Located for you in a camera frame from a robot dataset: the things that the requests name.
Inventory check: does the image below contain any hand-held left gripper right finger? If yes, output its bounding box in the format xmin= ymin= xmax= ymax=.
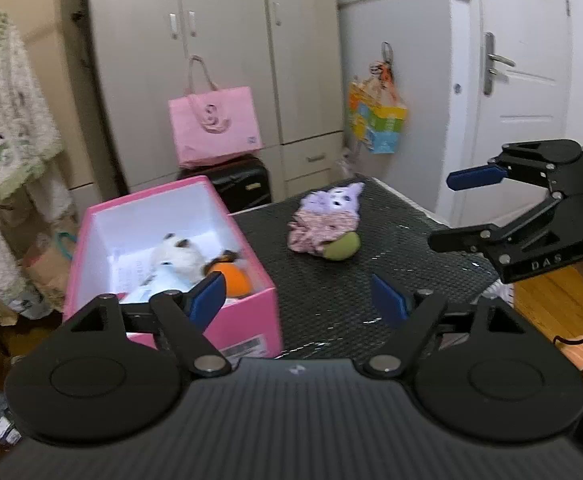
xmin=364 ymin=273 xmax=529 ymax=378

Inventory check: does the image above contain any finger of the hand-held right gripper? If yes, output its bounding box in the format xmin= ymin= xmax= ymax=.
xmin=427 ymin=195 xmax=567 ymax=263
xmin=446 ymin=139 xmax=583 ymax=192

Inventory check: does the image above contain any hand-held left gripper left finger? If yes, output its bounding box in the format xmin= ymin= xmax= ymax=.
xmin=59 ymin=271 xmax=232 ymax=377

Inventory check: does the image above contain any orange plush carrot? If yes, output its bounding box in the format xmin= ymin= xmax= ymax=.
xmin=204 ymin=250 xmax=252 ymax=300

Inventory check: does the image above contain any pink cardboard box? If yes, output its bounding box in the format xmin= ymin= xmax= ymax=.
xmin=62 ymin=176 xmax=285 ymax=361

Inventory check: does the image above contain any white plush cat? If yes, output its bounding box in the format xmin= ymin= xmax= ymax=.
xmin=149 ymin=232 xmax=207 ymax=291

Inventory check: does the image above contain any purple plush doll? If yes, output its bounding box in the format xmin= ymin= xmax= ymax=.
xmin=288 ymin=182 xmax=365 ymax=262

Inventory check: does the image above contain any white door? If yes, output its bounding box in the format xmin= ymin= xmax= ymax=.
xmin=436 ymin=0 xmax=575 ymax=228

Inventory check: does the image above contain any striped tablecloth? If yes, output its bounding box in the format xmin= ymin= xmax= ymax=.
xmin=489 ymin=280 xmax=515 ymax=307

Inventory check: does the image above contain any black mesh table mat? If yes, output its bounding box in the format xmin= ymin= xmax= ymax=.
xmin=229 ymin=176 xmax=502 ymax=361

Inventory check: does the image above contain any colourful gift bag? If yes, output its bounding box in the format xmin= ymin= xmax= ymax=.
xmin=347 ymin=60 xmax=408 ymax=155

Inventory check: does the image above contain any black suitcase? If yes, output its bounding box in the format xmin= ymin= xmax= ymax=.
xmin=179 ymin=155 xmax=272 ymax=213

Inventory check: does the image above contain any brown paper bag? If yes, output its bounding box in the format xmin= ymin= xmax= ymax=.
xmin=20 ymin=230 xmax=78 ymax=308

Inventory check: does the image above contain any pink tote bag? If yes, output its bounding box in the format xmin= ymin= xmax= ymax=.
xmin=168 ymin=55 xmax=263 ymax=170

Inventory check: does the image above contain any beige wardrobe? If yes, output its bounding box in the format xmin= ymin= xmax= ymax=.
xmin=62 ymin=0 xmax=347 ymax=206

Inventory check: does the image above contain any dark printed packet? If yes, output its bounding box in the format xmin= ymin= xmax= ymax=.
xmin=0 ymin=392 xmax=22 ymax=447

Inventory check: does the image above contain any fluffy white green garment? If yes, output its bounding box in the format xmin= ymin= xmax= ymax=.
xmin=0 ymin=7 xmax=65 ymax=301

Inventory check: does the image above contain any metal door handle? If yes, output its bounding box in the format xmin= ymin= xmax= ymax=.
xmin=484 ymin=32 xmax=517 ymax=96

